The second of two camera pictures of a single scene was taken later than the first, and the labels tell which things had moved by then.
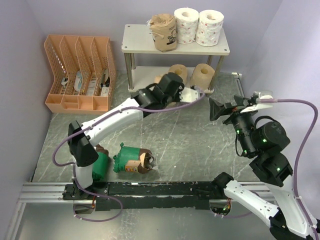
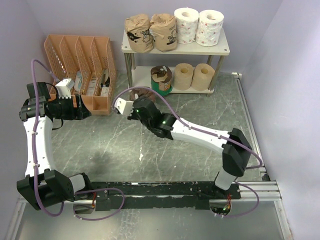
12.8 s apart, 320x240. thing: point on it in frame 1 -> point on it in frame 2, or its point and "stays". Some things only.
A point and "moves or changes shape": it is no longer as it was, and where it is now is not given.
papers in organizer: [104, 84] stays
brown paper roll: [157, 78] -> [141, 39]
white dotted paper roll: [186, 20] stays
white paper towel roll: [209, 27] stays
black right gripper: [217, 108] -> [132, 116]
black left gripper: [178, 97] -> [79, 113]
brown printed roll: [163, 29] stays
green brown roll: [134, 159] -> [161, 77]
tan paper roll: [180, 70] moves or changes shape
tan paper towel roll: [202, 75] stays
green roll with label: [100, 163] moves or changes shape
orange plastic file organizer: [84, 72] stays
